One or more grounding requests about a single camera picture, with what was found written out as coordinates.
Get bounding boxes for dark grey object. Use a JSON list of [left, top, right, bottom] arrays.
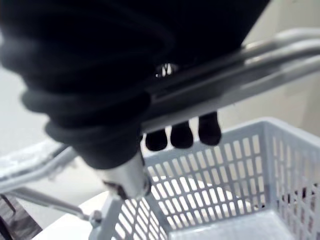
[[0, 193, 45, 240]]

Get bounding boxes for right robot hand black cloth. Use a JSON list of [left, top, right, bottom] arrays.
[[0, 0, 272, 201]]

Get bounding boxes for grey plastic shopping basket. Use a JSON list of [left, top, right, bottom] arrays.
[[88, 119, 320, 240]]

